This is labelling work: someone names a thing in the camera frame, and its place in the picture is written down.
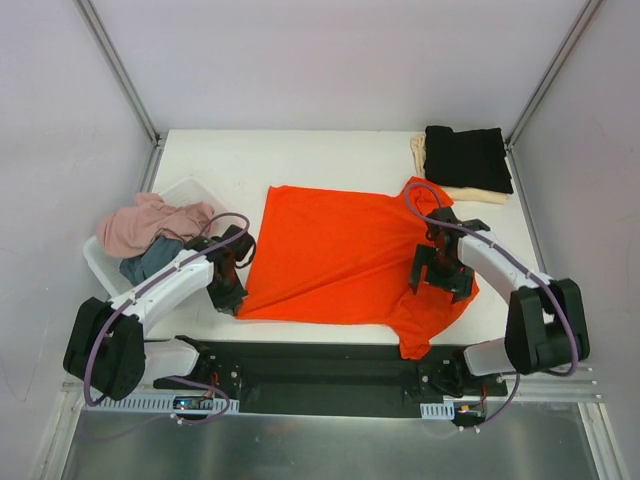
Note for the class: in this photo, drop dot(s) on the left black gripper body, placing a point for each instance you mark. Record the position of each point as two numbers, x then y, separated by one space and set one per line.
226 292

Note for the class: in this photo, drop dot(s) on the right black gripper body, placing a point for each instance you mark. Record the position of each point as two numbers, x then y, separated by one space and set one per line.
441 278

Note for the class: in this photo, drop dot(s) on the orange t shirt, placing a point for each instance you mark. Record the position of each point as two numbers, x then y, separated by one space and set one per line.
345 258

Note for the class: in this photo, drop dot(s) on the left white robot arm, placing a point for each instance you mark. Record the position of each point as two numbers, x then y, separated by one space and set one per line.
108 349

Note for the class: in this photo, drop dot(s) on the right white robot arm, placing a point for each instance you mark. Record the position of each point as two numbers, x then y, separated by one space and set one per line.
545 325

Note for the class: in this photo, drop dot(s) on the folded beige t shirt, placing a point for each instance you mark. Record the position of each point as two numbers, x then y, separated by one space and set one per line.
418 149

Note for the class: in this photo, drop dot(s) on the blue grey t shirt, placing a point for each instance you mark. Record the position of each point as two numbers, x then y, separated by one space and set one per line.
161 252

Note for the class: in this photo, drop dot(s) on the pink t shirt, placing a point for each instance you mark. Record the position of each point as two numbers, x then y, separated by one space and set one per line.
130 231

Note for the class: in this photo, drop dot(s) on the folded black t shirt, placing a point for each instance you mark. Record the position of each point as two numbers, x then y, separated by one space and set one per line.
467 159

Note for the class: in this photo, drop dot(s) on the white plastic basket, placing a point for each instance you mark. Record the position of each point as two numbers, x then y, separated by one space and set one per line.
186 191

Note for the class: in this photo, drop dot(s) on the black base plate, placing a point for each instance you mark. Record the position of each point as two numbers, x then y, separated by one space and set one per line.
337 379

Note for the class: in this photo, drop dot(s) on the left white cable duct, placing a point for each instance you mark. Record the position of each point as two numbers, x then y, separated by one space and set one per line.
168 403

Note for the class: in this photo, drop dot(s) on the white cable duct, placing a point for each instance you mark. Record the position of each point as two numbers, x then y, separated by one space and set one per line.
444 411
168 403

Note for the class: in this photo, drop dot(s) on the right white cable duct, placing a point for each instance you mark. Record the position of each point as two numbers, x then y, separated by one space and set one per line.
444 411

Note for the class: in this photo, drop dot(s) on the left aluminium frame post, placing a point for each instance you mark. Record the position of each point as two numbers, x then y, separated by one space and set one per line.
97 29

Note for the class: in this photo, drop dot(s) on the aluminium frame post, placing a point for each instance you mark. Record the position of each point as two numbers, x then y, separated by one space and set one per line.
97 29
568 45

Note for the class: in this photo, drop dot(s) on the right aluminium frame post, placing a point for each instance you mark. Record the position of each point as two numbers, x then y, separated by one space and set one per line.
568 45

